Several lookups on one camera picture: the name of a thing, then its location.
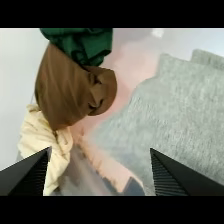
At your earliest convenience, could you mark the brown garment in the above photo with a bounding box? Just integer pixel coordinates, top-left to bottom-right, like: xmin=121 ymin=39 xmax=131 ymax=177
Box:
xmin=34 ymin=43 xmax=118 ymax=131

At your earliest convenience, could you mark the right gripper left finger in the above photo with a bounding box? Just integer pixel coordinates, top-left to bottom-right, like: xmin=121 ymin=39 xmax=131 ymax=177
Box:
xmin=0 ymin=146 xmax=53 ymax=197

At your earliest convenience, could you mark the grey garment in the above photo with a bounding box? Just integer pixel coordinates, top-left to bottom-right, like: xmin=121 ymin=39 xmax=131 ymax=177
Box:
xmin=89 ymin=48 xmax=224 ymax=197

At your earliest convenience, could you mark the pale yellow garment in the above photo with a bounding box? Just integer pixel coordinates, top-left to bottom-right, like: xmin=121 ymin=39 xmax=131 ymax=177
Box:
xmin=17 ymin=103 xmax=75 ymax=197

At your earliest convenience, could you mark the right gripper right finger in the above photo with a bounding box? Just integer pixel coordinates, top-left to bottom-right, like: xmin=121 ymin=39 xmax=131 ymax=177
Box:
xmin=149 ymin=147 xmax=224 ymax=197

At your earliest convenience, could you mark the green garment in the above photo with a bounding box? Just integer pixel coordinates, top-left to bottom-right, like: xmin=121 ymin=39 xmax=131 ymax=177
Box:
xmin=39 ymin=28 xmax=114 ymax=67

